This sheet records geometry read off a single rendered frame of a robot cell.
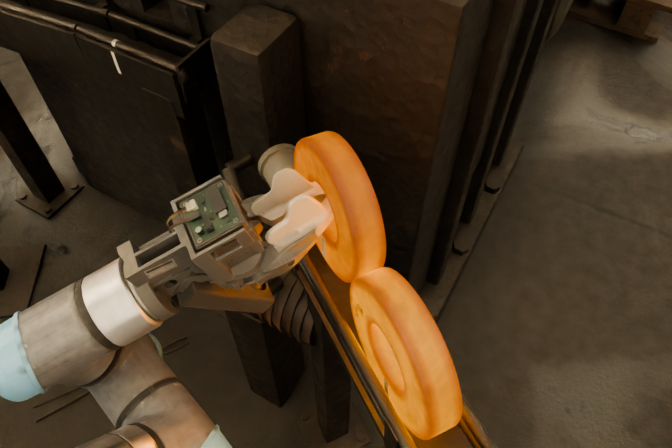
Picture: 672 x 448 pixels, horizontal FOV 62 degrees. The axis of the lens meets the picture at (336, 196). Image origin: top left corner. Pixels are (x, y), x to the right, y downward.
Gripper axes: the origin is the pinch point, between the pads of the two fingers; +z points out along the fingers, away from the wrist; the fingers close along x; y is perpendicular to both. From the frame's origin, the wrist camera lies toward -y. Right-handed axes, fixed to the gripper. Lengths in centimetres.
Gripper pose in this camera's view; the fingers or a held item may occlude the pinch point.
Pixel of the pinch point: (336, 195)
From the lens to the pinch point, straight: 56.1
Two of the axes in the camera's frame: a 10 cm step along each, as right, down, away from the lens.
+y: -2.4, -5.3, -8.1
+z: 8.7, -4.9, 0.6
